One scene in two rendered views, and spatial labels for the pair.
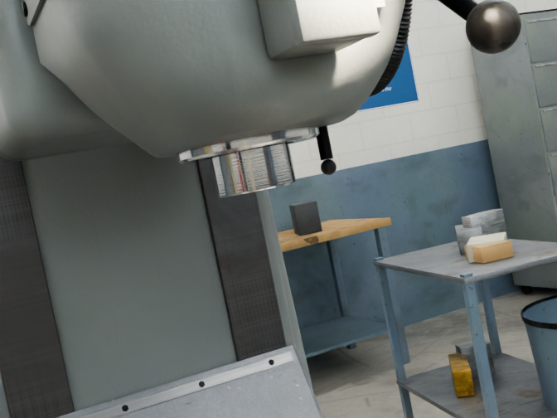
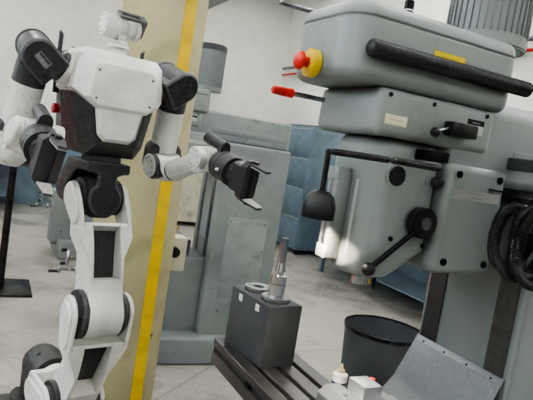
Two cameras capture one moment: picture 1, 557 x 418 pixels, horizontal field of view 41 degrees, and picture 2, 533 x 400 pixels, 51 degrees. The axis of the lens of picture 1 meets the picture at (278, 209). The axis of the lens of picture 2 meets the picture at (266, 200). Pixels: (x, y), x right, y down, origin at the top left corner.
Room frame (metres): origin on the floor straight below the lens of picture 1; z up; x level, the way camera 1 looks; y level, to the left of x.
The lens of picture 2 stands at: (0.12, -1.31, 1.57)
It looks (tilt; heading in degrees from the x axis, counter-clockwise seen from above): 5 degrees down; 87
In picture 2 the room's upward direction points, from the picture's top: 9 degrees clockwise
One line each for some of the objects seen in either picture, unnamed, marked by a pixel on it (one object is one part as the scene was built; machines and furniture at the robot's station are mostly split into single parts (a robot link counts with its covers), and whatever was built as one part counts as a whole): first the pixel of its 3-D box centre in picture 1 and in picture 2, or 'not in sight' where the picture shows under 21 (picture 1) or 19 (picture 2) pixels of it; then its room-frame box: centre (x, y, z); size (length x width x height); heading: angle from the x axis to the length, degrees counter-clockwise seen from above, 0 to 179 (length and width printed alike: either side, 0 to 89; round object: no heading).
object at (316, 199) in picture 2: not in sight; (320, 203); (0.30, -0.11, 1.46); 0.07 x 0.07 x 0.06
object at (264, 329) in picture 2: not in sight; (262, 322); (0.26, 0.39, 1.03); 0.22 x 0.12 x 0.20; 120
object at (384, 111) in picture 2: not in sight; (404, 121); (0.48, 0.03, 1.68); 0.34 x 0.24 x 0.10; 24
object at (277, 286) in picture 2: not in sight; (277, 286); (0.28, 0.35, 1.16); 0.05 x 0.05 x 0.06
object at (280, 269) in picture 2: not in sight; (282, 256); (0.28, 0.35, 1.25); 0.03 x 0.03 x 0.11
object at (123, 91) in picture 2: not in sight; (103, 99); (-0.33, 0.46, 1.63); 0.34 x 0.30 x 0.36; 36
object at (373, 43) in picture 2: not in sight; (454, 70); (0.54, -0.11, 1.79); 0.45 x 0.04 x 0.04; 24
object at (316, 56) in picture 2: not in sight; (311, 63); (0.24, -0.08, 1.76); 0.06 x 0.02 x 0.06; 114
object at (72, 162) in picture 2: not in sight; (89, 183); (-0.35, 0.48, 1.37); 0.28 x 0.13 x 0.18; 126
